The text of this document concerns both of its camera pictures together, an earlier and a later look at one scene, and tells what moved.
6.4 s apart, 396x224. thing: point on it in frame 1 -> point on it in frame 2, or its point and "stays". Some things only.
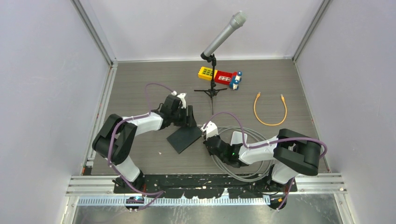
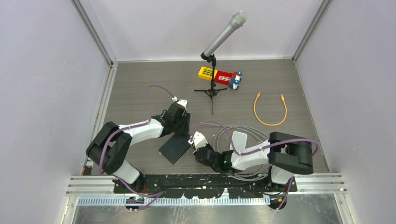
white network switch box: [237, 138] stays
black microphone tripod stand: [212, 91] stays
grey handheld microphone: [238, 20] stays
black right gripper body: [223, 157] -> [216, 168]
